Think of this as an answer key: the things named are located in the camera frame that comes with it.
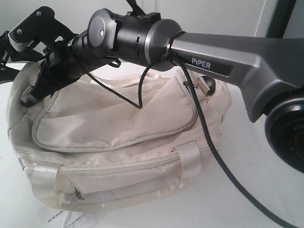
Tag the white paper hang tag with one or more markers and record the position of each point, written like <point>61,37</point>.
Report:
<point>53,218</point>

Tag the dark vertical post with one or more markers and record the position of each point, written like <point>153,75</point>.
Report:
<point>280,18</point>

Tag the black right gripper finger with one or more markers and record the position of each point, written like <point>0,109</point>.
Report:
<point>35,94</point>

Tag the cream fabric duffel bag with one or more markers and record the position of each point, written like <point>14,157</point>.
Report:
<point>85,149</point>

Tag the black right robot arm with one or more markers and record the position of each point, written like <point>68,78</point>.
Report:
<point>268,71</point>

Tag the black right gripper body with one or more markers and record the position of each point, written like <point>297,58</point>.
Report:
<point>60,69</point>

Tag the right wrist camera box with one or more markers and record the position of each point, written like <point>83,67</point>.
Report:
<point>39,26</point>

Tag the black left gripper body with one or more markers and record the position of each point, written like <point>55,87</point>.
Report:
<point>8,52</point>

